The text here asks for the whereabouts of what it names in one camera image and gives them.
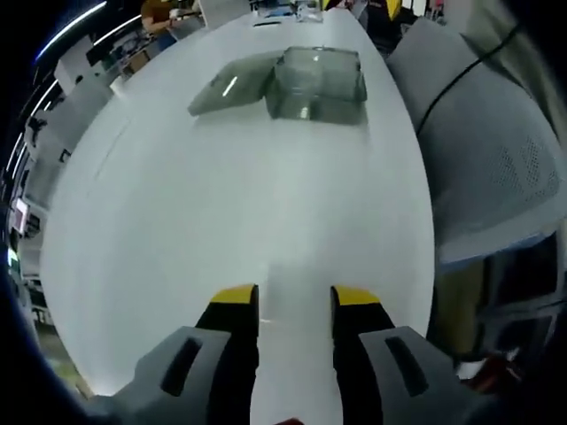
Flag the grey mesh office chair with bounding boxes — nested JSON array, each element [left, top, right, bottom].
[[385, 17, 563, 267]]

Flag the grey transparent guide fixture box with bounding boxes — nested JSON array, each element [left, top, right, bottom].
[[186, 45, 369, 126]]

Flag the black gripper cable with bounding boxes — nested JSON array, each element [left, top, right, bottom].
[[416, 24, 519, 134]]

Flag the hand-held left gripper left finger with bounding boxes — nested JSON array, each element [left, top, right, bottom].
[[110, 283, 260, 425]]

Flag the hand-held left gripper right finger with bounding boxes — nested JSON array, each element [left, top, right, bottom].
[[330, 285, 488, 425]]

